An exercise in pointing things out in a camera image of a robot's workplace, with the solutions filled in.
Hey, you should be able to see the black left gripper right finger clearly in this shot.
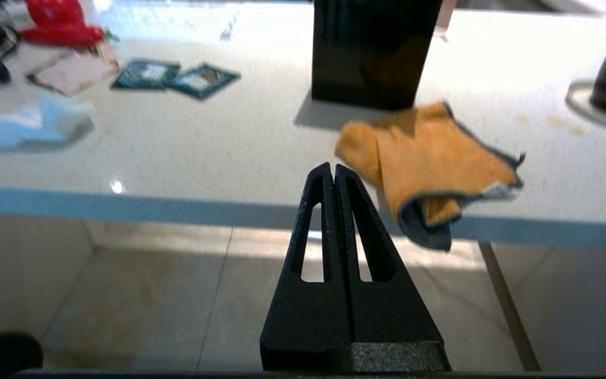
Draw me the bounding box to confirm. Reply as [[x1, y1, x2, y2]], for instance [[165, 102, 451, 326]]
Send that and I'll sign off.
[[335, 164, 443, 343]]

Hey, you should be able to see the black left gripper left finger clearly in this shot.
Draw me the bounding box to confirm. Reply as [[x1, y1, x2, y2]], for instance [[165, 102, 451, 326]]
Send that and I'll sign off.
[[260, 162, 351, 371]]

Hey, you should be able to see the green tea sachet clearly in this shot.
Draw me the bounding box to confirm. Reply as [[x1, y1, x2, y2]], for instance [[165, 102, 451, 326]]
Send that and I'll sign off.
[[169, 63, 240, 101], [112, 59, 181, 90]]

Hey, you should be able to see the dark metal table leg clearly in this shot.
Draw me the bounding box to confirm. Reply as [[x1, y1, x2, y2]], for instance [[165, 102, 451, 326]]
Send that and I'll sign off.
[[479, 242, 541, 372]]

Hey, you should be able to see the orange microfiber cloth grey trim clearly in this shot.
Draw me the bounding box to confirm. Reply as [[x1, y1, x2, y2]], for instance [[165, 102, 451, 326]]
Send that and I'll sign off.
[[335, 101, 526, 252]]

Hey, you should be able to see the black glossy tissue box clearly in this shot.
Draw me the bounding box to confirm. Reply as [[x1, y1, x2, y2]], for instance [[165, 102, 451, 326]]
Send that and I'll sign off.
[[311, 0, 443, 111]]

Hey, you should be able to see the white round coaster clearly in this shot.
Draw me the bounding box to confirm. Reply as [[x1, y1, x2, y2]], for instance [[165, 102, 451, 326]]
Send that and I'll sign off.
[[565, 80, 606, 133]]

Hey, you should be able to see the acrylic table sign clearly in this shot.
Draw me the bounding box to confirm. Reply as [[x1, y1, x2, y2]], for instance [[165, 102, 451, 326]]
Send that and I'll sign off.
[[435, 0, 457, 42]]

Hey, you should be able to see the printed white paper sheet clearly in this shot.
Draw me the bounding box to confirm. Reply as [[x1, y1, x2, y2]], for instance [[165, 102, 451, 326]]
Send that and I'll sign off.
[[98, 0, 240, 45]]

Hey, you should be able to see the crumpled white tissue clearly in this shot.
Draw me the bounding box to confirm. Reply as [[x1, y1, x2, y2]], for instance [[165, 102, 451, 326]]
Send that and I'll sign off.
[[0, 94, 96, 153]]

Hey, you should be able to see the beige torn sachet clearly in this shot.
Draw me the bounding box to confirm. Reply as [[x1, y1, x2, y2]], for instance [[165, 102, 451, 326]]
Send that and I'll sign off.
[[26, 45, 119, 96]]

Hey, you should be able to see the red toy chili pepper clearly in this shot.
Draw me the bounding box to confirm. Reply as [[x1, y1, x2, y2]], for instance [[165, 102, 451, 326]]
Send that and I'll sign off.
[[19, 25, 108, 48]]

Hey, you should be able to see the red toy bell pepper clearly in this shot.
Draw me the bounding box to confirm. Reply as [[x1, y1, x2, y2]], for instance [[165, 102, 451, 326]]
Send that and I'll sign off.
[[27, 0, 85, 29]]

